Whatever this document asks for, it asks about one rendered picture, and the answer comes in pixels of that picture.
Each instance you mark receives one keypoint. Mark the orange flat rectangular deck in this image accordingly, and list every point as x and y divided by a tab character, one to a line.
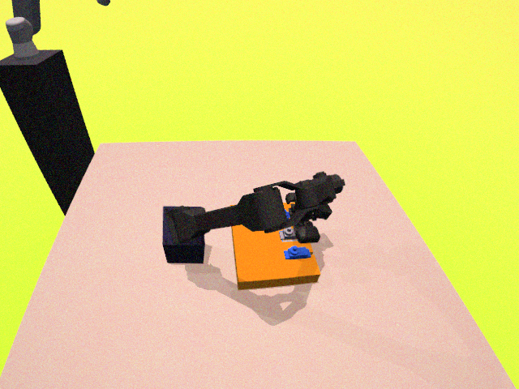
263	260

